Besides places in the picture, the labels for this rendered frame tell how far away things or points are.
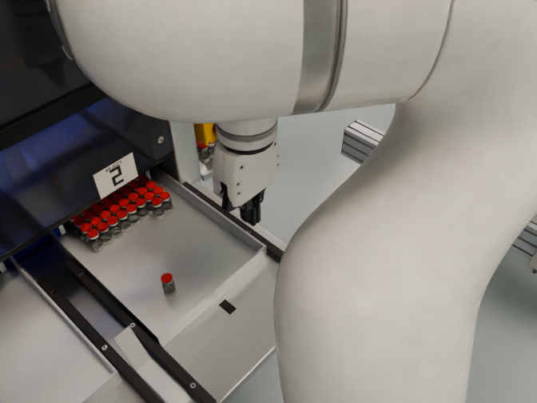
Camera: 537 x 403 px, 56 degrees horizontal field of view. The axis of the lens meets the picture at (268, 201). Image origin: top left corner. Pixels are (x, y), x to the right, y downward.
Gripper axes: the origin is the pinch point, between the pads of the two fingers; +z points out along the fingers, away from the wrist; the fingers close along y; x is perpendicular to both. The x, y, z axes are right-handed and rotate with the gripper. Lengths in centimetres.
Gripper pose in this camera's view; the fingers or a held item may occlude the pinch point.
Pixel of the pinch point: (250, 211)
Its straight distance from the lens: 81.1
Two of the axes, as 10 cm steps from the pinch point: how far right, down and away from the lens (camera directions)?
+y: -6.8, 5.3, -5.1
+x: 7.3, 4.9, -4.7
